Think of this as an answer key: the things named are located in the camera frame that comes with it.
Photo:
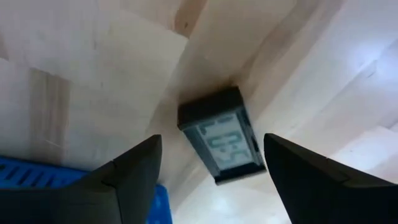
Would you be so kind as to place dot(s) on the blue plastic basket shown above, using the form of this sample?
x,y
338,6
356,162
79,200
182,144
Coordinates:
x,y
25,177

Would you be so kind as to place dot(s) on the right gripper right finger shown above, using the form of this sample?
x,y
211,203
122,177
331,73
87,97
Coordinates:
x,y
326,199

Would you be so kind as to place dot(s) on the black square case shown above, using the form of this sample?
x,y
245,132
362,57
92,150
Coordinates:
x,y
224,140

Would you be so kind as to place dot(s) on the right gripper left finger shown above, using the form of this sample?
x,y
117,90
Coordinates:
x,y
93,202

